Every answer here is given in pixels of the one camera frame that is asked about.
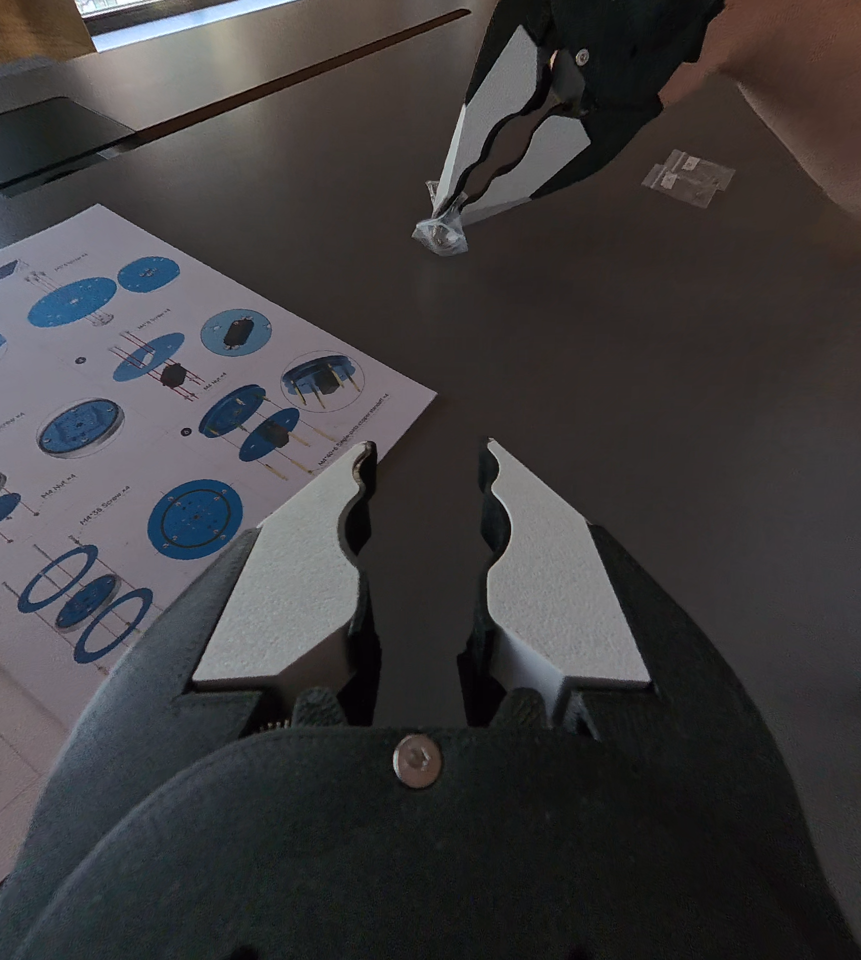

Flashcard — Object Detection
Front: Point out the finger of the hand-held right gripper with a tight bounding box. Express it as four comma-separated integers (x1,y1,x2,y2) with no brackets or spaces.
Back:
429,24,561,219
459,114,594,225

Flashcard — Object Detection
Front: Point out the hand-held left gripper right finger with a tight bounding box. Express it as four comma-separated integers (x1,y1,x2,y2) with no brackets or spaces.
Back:
459,437,654,726

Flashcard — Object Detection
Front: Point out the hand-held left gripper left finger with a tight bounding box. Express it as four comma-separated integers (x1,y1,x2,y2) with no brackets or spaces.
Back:
190,441,384,726

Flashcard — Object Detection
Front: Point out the small clear screw bag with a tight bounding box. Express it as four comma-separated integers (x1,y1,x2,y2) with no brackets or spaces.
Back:
411,191,471,261

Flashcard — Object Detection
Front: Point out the person's right forearm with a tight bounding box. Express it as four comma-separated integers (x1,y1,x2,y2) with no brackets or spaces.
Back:
659,0,861,243

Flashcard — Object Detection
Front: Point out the black desk panel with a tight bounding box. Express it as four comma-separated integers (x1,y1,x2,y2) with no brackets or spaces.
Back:
0,96,137,205

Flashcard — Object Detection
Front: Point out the small clear parts bag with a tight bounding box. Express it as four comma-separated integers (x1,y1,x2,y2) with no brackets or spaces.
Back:
661,148,738,189
641,166,722,210

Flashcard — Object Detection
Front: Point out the blue printed instruction sheet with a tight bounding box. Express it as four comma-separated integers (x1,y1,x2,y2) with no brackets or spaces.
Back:
0,203,439,935

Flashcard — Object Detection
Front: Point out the bright window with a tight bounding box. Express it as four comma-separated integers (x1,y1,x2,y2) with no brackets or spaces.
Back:
76,0,295,52

